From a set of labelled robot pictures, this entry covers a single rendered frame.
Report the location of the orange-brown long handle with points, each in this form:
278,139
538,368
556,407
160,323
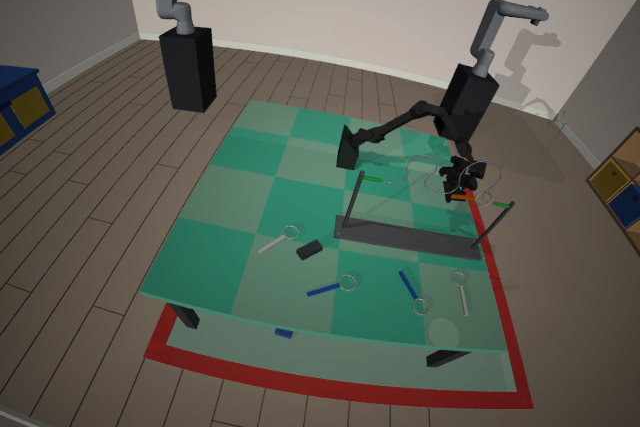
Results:
471,197

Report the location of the blue-handled ring tool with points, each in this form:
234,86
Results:
331,287
414,295

